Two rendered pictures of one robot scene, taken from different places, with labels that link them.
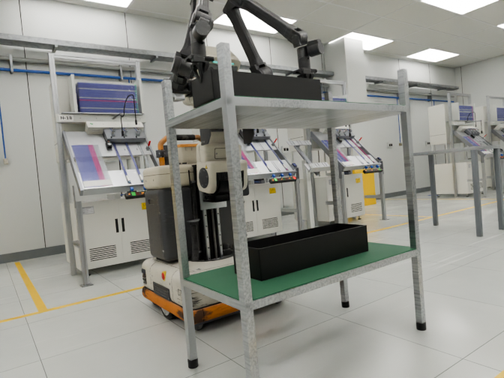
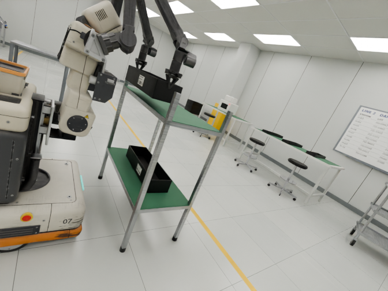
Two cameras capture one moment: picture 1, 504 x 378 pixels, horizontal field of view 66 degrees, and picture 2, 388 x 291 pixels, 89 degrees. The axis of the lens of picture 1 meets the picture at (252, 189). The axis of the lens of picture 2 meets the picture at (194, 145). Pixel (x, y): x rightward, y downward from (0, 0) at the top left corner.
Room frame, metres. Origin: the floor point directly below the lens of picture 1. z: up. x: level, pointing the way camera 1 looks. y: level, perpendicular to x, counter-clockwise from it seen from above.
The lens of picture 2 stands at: (1.39, 1.35, 1.17)
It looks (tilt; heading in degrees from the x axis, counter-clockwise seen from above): 16 degrees down; 264
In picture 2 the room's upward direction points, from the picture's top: 22 degrees clockwise
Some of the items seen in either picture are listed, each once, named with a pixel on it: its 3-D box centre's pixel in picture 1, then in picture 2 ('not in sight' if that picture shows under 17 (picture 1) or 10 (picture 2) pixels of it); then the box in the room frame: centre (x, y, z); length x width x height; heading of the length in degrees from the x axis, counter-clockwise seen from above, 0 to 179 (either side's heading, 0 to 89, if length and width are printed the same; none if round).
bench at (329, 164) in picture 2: not in sight; (284, 161); (-0.94, -2.65, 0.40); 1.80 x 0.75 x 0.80; 125
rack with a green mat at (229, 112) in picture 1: (301, 212); (152, 151); (1.55, -0.19, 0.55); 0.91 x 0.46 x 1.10; 125
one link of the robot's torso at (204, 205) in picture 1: (229, 184); (65, 119); (2.09, 0.12, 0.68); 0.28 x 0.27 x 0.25; 125
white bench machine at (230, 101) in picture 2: not in sight; (228, 104); (0.33, -4.51, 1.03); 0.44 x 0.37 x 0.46; 131
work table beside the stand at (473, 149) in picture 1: (452, 190); (39, 75); (3.80, -1.97, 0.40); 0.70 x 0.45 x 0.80; 33
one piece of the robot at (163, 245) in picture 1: (198, 202); (6, 129); (2.27, 0.32, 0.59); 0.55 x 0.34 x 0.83; 125
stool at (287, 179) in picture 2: not in sight; (289, 177); (-0.72, -1.88, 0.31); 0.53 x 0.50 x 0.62; 148
